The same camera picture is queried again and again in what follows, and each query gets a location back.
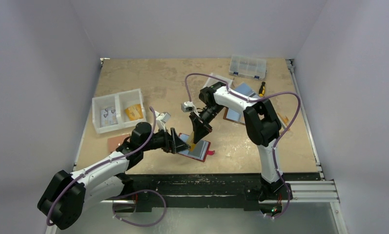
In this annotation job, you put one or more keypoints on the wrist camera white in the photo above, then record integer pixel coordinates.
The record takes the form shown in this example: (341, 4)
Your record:
(189, 107)
(162, 119)

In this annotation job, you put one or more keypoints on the orange card in bin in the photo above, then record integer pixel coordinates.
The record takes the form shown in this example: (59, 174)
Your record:
(134, 112)

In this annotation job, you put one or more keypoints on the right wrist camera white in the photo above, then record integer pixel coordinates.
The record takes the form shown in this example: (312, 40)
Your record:
(189, 107)

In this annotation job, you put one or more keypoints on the open blue card holder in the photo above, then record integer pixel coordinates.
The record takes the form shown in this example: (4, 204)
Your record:
(246, 90)

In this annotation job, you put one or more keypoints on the clear plastic organizer box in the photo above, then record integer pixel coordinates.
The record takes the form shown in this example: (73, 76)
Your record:
(248, 67)

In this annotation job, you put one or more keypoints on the white two-compartment bin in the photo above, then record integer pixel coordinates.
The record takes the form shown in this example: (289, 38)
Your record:
(120, 101)

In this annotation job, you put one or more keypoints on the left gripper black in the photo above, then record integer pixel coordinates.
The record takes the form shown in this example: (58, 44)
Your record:
(172, 143)

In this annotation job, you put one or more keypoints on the grey card in bin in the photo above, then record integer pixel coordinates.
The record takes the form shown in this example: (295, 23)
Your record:
(108, 116)

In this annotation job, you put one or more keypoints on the yellow black screwdriver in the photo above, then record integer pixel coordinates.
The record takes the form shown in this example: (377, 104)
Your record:
(262, 89)

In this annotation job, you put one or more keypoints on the gold VIP card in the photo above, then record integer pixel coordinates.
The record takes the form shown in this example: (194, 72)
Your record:
(190, 142)

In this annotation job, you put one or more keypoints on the red card holder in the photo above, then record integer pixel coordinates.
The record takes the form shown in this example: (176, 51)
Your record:
(200, 151)

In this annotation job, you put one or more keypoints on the open tan card holder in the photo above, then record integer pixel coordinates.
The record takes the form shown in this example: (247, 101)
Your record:
(284, 120)

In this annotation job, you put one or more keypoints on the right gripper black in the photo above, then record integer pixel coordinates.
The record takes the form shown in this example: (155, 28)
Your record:
(200, 120)

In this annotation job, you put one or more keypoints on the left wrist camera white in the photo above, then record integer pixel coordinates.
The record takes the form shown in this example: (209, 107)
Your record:
(162, 119)

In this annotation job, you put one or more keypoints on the small white square bin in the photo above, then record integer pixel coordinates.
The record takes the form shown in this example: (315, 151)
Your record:
(211, 81)

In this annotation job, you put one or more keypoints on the closed pink-brown card holder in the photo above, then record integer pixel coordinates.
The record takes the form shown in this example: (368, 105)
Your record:
(114, 142)

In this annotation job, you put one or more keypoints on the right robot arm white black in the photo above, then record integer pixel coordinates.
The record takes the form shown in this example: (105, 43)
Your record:
(262, 126)

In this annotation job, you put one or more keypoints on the open brown card holder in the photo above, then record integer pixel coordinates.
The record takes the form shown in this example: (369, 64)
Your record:
(233, 116)

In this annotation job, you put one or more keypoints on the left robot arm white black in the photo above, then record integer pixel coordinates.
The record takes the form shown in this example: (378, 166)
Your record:
(66, 194)

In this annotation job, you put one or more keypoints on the aluminium frame rail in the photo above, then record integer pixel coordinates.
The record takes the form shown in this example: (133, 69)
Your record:
(312, 187)

